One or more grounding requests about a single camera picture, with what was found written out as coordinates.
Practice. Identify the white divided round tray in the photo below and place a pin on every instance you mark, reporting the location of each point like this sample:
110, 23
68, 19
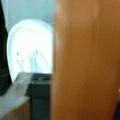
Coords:
30, 47

